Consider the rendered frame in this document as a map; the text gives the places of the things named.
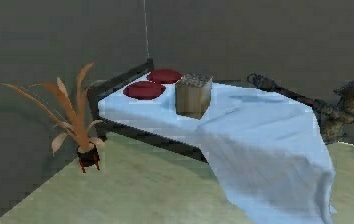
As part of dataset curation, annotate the dark red pillow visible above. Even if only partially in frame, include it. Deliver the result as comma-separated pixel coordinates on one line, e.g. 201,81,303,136
122,80,167,101
146,68,183,85

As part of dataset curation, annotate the orange house plant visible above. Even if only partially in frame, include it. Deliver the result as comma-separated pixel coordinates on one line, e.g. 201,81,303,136
1,61,107,157

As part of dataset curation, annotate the dark brown ornate furniture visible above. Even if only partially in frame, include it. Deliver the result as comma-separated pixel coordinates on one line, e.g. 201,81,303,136
246,73,354,146

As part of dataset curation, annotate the black frame bed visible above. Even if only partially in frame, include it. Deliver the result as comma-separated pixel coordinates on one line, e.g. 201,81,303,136
86,58,323,164

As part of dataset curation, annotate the black plant pot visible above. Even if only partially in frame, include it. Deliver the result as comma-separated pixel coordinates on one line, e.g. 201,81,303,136
76,141,102,174

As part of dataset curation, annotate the pale blue bed sheet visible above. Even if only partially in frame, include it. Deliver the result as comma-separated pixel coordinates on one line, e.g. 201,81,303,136
97,72,338,224

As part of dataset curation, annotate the brown wooden box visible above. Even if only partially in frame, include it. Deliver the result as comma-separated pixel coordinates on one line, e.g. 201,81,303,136
174,73,214,120

